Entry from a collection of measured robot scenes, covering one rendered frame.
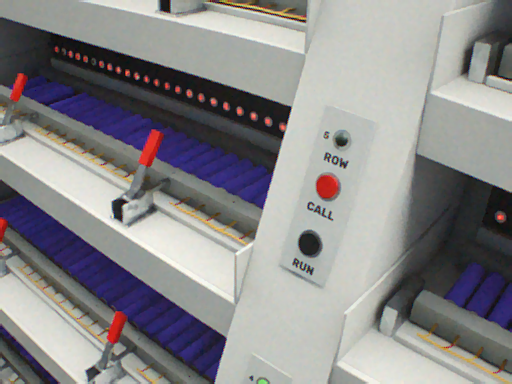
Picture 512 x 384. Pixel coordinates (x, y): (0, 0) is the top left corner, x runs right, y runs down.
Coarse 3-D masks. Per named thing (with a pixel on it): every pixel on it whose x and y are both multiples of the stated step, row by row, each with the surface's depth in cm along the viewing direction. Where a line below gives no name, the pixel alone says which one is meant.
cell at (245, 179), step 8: (256, 168) 59; (264, 168) 59; (240, 176) 58; (248, 176) 58; (256, 176) 58; (264, 176) 59; (224, 184) 56; (232, 184) 56; (240, 184) 57; (248, 184) 58; (232, 192) 56
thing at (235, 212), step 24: (0, 96) 76; (24, 96) 74; (48, 120) 69; (72, 120) 67; (96, 144) 63; (120, 144) 62; (120, 168) 62; (168, 168) 58; (168, 192) 57; (192, 192) 55; (216, 192) 54; (216, 216) 54; (240, 216) 52; (240, 240) 50
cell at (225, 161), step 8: (232, 152) 62; (216, 160) 60; (224, 160) 60; (232, 160) 61; (200, 168) 59; (208, 168) 59; (216, 168) 59; (224, 168) 60; (200, 176) 58; (208, 176) 58
